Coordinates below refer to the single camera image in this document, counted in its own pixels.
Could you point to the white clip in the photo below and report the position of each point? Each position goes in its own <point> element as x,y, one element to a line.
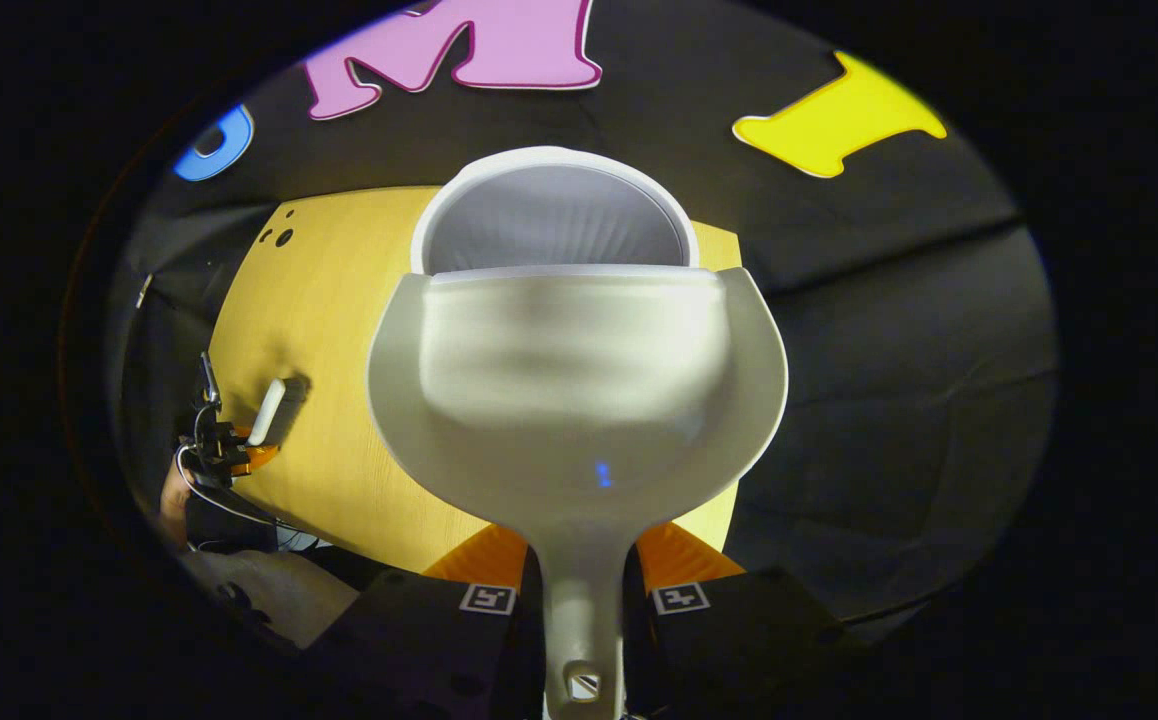
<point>144,290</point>

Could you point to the wooden desktop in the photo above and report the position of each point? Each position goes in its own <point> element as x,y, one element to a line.
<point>339,300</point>

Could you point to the small white broom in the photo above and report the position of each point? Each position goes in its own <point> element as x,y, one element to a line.
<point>267,410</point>

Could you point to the white ribbed garbage bin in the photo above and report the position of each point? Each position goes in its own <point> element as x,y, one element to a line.
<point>549,215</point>

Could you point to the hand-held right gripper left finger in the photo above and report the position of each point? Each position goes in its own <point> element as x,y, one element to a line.
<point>439,640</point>

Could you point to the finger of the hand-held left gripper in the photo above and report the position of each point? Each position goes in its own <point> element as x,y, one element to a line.
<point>257,460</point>
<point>241,432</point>

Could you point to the white dustpan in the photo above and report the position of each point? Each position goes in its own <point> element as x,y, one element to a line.
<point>579,380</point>

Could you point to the blue trash piece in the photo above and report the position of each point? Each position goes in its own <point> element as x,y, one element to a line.
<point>603,474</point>

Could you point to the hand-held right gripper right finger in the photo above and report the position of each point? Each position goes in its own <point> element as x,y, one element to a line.
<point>729,640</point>

